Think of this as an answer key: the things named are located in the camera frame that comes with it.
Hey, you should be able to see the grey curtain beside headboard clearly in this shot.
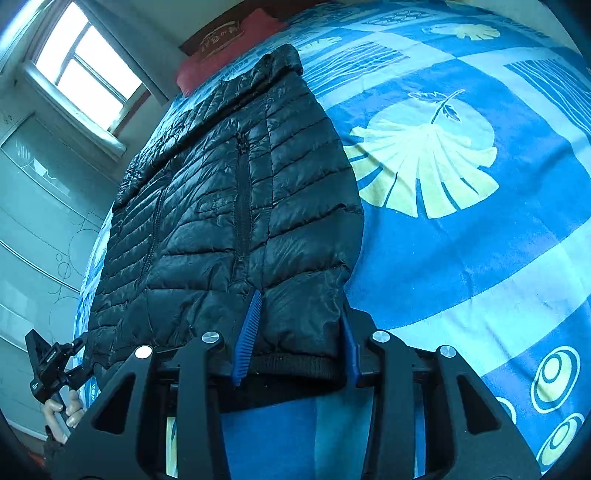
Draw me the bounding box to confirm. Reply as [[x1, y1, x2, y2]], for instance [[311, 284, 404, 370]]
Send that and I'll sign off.
[[76, 1, 187, 105]]

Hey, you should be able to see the dark wooden headboard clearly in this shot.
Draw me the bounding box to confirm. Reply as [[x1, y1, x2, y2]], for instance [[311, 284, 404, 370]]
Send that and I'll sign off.
[[178, 0, 325, 56]]

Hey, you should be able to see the white sliding wardrobe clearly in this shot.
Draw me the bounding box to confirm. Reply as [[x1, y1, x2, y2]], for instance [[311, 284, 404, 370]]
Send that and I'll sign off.
[[1, 115, 116, 436]]

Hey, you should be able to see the brown embroidered cushion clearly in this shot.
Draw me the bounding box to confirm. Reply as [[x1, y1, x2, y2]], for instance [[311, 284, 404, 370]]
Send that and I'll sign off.
[[197, 20, 243, 60]]

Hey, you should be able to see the person's left hand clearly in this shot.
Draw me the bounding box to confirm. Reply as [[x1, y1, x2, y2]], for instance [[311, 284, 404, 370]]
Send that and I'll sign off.
[[42, 389, 85, 444]]

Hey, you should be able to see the red pillow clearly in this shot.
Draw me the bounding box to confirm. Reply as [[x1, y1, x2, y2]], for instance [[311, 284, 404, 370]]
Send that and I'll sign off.
[[175, 8, 287, 96]]

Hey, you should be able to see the black quilted puffer jacket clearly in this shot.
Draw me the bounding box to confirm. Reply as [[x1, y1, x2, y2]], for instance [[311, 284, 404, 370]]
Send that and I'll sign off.
[[84, 45, 363, 378]]

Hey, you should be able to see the left window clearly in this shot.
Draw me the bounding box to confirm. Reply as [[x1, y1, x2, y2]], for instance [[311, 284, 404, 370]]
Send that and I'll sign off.
[[25, 1, 150, 137]]

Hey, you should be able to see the blue patterned bed sheet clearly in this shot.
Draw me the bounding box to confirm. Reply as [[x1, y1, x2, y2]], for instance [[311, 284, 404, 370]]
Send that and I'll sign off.
[[73, 0, 591, 480]]

